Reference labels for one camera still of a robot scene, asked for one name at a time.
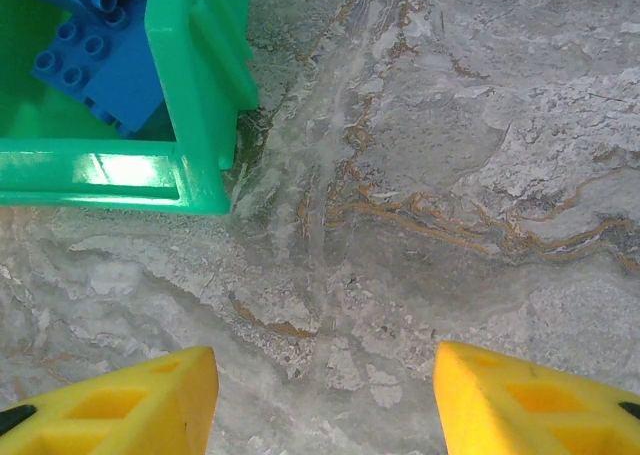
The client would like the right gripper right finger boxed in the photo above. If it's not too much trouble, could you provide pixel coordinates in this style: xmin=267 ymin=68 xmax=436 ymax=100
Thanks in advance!
xmin=433 ymin=341 xmax=640 ymax=455

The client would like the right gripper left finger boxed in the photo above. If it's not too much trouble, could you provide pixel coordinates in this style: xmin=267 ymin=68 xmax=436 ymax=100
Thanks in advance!
xmin=0 ymin=345 xmax=220 ymax=455

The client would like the long blue lego brick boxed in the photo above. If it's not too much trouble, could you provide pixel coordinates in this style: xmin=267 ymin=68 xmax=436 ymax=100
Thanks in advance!
xmin=29 ymin=4 xmax=166 ymax=137

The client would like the green plastic bin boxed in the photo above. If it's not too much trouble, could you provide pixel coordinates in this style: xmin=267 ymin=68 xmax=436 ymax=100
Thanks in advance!
xmin=0 ymin=0 xmax=260 ymax=216

